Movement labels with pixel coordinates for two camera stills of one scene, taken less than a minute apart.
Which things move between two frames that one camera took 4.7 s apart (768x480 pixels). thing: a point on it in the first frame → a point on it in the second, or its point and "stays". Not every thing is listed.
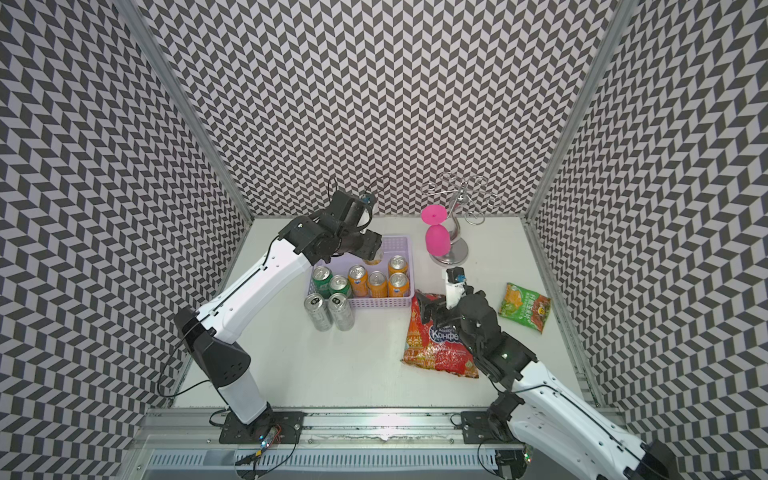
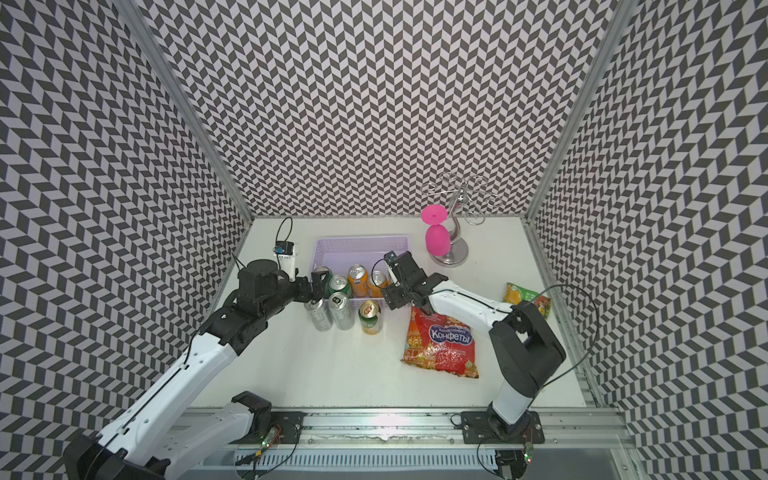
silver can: [341, 310] stays
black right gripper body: [444, 316] → [397, 295]
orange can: [377, 284] stays
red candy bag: [441, 349] stays
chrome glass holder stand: [470, 192] stays
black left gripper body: [354, 242] → [287, 292]
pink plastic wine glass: [437, 235] stays
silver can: [318, 311] stays
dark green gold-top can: [378, 257] → [370, 319]
